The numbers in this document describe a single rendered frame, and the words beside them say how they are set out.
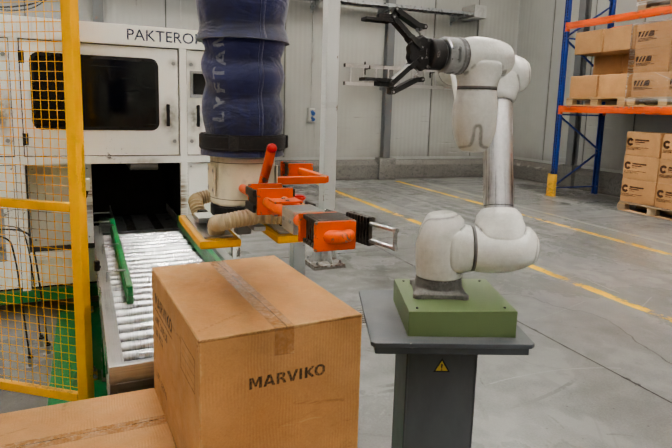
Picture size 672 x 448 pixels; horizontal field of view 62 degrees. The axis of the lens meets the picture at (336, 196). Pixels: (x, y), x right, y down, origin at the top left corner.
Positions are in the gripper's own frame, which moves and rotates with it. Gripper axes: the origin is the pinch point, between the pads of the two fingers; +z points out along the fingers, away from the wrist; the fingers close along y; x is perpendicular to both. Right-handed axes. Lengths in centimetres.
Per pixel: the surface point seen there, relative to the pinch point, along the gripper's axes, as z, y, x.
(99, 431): 60, 103, 36
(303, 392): 16, 80, -4
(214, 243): 34, 46, 10
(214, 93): 30.8, 10.9, 22.1
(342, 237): 23, 35, -39
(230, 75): 27.9, 6.5, 17.6
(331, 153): -143, 53, 344
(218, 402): 36, 78, -5
